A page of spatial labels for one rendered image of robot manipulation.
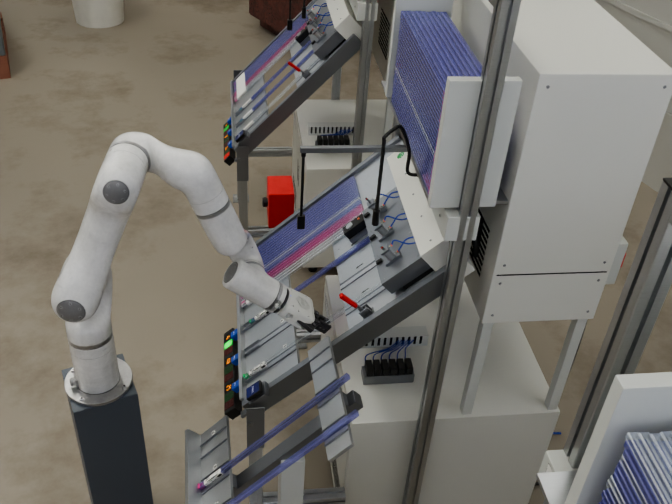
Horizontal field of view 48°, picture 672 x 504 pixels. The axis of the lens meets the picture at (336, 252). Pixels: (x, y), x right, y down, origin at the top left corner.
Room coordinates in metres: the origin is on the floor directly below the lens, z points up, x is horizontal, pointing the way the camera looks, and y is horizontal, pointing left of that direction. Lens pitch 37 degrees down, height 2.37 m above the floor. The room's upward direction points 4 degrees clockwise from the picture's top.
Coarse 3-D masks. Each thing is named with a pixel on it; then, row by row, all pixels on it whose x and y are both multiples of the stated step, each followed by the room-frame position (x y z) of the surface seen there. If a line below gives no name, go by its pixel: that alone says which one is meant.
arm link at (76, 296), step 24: (120, 144) 1.54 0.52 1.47; (120, 168) 1.45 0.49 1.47; (144, 168) 1.51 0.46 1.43; (96, 192) 1.42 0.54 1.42; (120, 192) 1.41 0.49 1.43; (96, 216) 1.47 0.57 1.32; (120, 216) 1.46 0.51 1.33; (96, 240) 1.47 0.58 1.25; (72, 264) 1.45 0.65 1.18; (96, 264) 1.46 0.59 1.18; (72, 288) 1.42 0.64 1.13; (96, 288) 1.44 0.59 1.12; (72, 312) 1.40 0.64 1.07
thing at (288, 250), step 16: (352, 176) 2.15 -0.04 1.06; (336, 192) 2.12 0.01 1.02; (352, 192) 2.07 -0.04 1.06; (320, 208) 2.09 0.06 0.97; (336, 208) 2.04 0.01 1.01; (352, 208) 1.99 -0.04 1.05; (288, 224) 2.12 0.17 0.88; (320, 224) 2.01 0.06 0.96; (336, 224) 1.96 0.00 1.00; (272, 240) 2.09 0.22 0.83; (288, 240) 2.03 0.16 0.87; (304, 240) 1.98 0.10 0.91; (320, 240) 1.93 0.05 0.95; (336, 240) 1.89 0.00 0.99; (272, 256) 2.00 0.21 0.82; (288, 256) 1.95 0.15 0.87; (304, 256) 1.90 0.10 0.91; (272, 272) 1.92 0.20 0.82; (288, 272) 1.88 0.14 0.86
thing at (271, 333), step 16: (256, 320) 1.75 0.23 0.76; (272, 320) 1.72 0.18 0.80; (256, 336) 1.69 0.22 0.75; (272, 336) 1.65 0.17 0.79; (288, 336) 1.62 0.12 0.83; (256, 352) 1.63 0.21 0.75; (272, 352) 1.59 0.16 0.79; (288, 352) 1.56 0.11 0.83; (272, 368) 1.53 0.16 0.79; (288, 368) 1.50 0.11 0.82
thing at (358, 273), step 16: (400, 144) 2.17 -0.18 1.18; (384, 160) 2.15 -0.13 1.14; (368, 176) 2.12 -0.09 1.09; (384, 176) 2.07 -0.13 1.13; (368, 192) 2.04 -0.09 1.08; (384, 192) 1.99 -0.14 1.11; (336, 256) 1.83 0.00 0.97; (352, 256) 1.79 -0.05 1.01; (368, 256) 1.75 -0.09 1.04; (352, 272) 1.73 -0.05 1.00; (368, 272) 1.69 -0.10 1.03; (432, 272) 1.56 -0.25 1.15; (352, 288) 1.66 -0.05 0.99; (368, 288) 1.63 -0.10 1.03; (384, 288) 1.59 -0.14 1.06; (400, 288) 1.56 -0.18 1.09; (368, 304) 1.57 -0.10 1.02; (384, 304) 1.54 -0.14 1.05; (352, 320) 1.54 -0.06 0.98
